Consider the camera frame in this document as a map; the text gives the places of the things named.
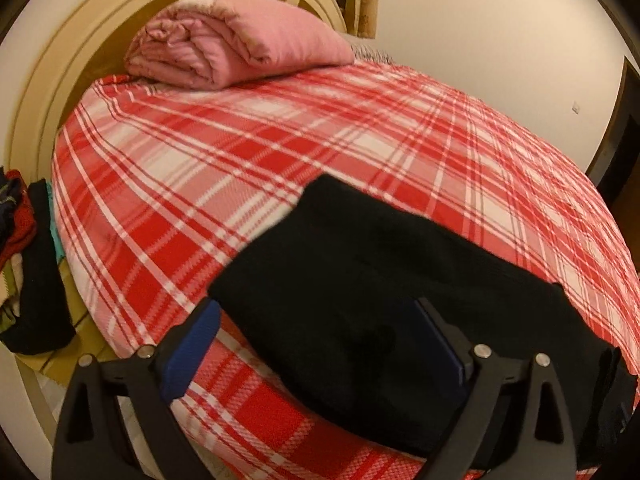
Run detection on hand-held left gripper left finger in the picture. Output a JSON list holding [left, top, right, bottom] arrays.
[[50, 297, 223, 480]]

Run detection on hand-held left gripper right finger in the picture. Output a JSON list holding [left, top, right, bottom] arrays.
[[414, 296, 578, 480]]

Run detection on black pants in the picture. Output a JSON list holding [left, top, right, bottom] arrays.
[[207, 174, 640, 473]]

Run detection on black cloth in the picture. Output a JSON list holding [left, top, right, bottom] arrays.
[[0, 180, 76, 356]]

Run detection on teal cloth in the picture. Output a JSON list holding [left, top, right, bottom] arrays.
[[46, 180, 66, 261]]

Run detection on bed with red plaid sheet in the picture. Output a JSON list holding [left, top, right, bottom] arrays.
[[50, 57, 640, 480]]

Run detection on pile of red dark clothes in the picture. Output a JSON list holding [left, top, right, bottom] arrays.
[[0, 167, 38, 321]]

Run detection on grey striped pillow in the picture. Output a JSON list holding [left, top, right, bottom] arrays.
[[345, 32, 401, 63]]

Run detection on pink folded quilt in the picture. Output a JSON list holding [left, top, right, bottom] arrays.
[[124, 0, 356, 92]]

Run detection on cream wooden headboard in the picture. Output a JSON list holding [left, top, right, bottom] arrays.
[[7, 0, 351, 196]]

